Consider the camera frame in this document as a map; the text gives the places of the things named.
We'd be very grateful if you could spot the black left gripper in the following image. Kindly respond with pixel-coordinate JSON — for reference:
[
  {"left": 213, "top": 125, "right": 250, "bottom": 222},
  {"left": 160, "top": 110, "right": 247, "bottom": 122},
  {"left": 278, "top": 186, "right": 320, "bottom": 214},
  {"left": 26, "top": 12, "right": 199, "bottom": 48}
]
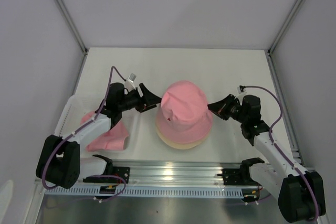
[{"left": 118, "top": 83, "right": 163, "bottom": 113}]

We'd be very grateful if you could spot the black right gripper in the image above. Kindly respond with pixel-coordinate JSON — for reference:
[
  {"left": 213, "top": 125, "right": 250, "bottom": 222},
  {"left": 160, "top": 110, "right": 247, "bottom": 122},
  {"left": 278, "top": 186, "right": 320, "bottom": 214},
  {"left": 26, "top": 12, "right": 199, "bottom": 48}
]
[{"left": 205, "top": 94, "right": 247, "bottom": 124}]

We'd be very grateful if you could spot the pink bucket hat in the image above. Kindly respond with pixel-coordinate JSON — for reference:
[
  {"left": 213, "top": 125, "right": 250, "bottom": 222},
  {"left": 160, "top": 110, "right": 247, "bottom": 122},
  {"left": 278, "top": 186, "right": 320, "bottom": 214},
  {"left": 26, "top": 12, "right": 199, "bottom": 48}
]
[
  {"left": 155, "top": 81, "right": 213, "bottom": 132},
  {"left": 78, "top": 115, "right": 129, "bottom": 152}
]

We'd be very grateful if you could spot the beige bucket hat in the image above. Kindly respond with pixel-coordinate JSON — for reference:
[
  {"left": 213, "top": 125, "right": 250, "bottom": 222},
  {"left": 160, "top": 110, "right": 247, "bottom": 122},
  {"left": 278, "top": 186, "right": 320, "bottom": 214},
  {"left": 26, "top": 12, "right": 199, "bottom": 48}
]
[{"left": 155, "top": 123, "right": 213, "bottom": 150}]

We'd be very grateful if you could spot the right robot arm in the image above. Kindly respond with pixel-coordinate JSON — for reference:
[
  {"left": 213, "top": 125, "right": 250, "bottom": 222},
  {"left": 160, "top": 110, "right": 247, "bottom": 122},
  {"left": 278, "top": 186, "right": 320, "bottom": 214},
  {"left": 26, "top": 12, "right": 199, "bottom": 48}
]
[{"left": 208, "top": 94, "right": 326, "bottom": 223}]

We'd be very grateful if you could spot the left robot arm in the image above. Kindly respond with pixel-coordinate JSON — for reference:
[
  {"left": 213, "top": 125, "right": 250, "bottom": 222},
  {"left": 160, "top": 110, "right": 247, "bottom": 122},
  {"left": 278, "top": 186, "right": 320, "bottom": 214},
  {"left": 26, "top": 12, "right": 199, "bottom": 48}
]
[{"left": 36, "top": 82, "right": 161, "bottom": 190}]

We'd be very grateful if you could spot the white plastic basket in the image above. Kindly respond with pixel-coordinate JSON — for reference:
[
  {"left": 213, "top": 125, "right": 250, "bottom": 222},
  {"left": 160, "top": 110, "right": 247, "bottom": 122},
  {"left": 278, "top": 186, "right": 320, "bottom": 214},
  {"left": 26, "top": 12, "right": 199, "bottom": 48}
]
[{"left": 54, "top": 95, "right": 140, "bottom": 157}]

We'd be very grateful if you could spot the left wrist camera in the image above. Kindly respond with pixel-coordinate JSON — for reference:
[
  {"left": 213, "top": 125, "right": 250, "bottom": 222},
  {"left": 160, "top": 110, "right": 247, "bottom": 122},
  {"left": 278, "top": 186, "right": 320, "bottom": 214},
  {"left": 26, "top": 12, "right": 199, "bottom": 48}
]
[{"left": 124, "top": 73, "right": 136, "bottom": 91}]

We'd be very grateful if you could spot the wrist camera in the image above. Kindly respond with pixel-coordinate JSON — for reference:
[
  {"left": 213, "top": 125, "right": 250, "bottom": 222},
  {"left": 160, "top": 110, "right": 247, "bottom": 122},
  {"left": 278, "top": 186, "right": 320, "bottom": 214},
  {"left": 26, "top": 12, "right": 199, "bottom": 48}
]
[
  {"left": 124, "top": 73, "right": 136, "bottom": 91},
  {"left": 237, "top": 85, "right": 246, "bottom": 94}
]

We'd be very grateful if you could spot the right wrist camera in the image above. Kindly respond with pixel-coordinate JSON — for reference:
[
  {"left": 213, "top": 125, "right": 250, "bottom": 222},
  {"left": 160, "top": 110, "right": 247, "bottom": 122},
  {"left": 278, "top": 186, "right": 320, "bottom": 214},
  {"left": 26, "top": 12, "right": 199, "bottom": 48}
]
[{"left": 237, "top": 85, "right": 246, "bottom": 94}]

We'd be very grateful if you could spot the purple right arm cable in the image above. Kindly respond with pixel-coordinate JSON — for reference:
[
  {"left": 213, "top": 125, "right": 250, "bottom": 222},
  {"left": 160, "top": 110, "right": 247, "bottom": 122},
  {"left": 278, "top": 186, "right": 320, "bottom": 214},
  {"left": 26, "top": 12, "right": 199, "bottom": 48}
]
[{"left": 244, "top": 85, "right": 322, "bottom": 221}]

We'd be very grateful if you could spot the right aluminium frame post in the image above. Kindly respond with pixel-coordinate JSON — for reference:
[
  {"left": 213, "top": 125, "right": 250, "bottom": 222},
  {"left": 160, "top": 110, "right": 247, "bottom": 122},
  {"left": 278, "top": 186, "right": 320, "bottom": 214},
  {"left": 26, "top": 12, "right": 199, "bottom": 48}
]
[{"left": 267, "top": 0, "right": 322, "bottom": 56}]

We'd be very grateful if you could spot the aluminium frame post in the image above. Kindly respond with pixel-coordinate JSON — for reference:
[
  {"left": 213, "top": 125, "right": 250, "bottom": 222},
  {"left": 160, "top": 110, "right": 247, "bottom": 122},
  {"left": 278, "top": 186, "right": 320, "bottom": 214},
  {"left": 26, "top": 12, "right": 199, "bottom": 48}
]
[
  {"left": 39, "top": 0, "right": 89, "bottom": 56},
  {"left": 267, "top": 0, "right": 322, "bottom": 56}
]

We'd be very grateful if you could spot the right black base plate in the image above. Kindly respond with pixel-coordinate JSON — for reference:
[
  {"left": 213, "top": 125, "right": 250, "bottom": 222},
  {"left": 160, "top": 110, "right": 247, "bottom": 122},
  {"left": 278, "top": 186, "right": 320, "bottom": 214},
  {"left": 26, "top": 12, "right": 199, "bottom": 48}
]
[{"left": 216, "top": 168, "right": 254, "bottom": 186}]

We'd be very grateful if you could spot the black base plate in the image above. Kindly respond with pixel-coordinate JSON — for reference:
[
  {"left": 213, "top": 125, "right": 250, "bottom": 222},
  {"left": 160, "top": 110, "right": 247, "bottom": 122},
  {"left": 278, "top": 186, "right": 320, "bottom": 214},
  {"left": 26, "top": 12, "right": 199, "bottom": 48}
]
[
  {"left": 83, "top": 166, "right": 131, "bottom": 184},
  {"left": 216, "top": 168, "right": 254, "bottom": 186}
]

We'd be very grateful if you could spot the aluminium mounting rail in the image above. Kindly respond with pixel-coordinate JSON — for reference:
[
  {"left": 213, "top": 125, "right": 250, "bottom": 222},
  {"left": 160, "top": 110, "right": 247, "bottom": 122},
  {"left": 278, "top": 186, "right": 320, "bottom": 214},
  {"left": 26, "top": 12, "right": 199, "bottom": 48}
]
[{"left": 76, "top": 156, "right": 239, "bottom": 187}]

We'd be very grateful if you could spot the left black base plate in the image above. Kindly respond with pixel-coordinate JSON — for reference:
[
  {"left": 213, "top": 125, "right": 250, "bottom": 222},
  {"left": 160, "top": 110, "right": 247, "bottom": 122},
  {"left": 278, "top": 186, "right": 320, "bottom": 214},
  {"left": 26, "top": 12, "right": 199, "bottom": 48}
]
[{"left": 83, "top": 166, "right": 131, "bottom": 184}]

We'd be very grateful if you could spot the white slotted cable duct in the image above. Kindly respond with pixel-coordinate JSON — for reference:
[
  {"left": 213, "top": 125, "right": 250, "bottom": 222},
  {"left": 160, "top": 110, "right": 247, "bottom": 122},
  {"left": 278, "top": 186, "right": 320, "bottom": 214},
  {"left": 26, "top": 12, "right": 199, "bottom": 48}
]
[{"left": 45, "top": 185, "right": 257, "bottom": 199}]

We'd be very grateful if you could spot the left aluminium frame post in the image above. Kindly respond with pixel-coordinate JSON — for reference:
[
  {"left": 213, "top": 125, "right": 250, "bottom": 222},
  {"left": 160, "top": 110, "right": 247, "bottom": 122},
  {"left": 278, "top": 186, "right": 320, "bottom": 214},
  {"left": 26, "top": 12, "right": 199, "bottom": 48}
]
[{"left": 39, "top": 0, "right": 89, "bottom": 56}]

